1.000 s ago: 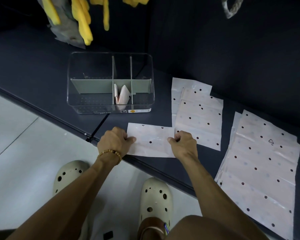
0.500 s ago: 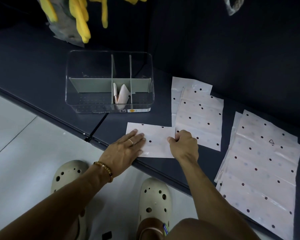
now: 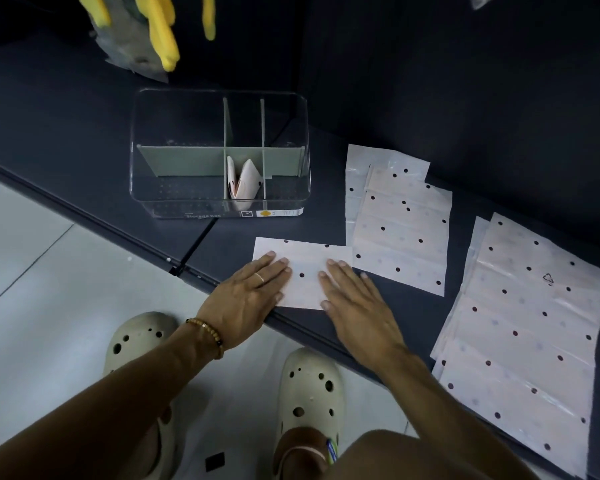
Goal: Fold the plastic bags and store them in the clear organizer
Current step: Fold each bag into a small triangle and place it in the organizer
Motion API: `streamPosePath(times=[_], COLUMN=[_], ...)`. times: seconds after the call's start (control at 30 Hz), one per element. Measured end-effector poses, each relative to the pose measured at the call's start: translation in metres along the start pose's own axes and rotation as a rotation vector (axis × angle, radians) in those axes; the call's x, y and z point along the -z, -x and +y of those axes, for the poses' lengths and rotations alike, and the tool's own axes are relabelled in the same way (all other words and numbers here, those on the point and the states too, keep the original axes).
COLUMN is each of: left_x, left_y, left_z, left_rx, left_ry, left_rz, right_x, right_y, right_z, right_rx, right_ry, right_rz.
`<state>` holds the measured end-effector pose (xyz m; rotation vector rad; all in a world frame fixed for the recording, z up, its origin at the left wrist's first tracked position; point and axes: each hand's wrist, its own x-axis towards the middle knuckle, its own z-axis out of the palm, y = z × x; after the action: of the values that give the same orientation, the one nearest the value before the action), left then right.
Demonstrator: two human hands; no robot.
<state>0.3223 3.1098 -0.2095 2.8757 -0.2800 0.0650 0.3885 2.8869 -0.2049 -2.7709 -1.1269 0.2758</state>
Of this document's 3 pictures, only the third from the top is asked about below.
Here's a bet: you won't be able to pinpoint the stack of polka dot bags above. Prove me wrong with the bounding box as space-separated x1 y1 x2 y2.
429 212 600 480

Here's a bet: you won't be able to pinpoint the dark blue sofa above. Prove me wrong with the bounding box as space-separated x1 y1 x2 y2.
0 0 600 480

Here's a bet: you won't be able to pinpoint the person's left hand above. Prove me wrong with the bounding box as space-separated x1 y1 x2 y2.
195 251 293 353

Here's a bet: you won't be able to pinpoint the person's left forearm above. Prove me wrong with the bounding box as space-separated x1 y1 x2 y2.
0 324 223 480

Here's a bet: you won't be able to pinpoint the brown bead bracelet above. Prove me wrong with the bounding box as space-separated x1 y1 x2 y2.
185 318 226 359

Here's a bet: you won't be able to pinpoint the person's right forearm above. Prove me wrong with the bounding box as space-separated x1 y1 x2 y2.
379 347 536 480

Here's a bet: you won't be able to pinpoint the person's right hand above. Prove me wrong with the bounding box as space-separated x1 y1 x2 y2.
319 259 411 375

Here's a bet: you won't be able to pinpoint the cream right clog shoe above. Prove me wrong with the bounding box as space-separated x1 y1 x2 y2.
272 347 345 480

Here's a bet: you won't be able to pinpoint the person's right leg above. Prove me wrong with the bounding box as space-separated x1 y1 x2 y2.
272 428 506 480

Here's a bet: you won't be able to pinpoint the cream left clog shoe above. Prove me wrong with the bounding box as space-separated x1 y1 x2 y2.
102 311 191 480

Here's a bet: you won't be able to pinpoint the pink bags row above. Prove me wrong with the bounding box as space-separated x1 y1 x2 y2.
345 143 453 298

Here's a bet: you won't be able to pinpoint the clear plastic organizer box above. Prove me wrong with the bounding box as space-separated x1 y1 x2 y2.
129 88 312 219

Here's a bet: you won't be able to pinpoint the grey plush toy yellow feet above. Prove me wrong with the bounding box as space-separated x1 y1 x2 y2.
75 0 217 73

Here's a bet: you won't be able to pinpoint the cream clog shoe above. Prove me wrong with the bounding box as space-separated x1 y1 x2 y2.
272 347 345 480
102 311 191 480

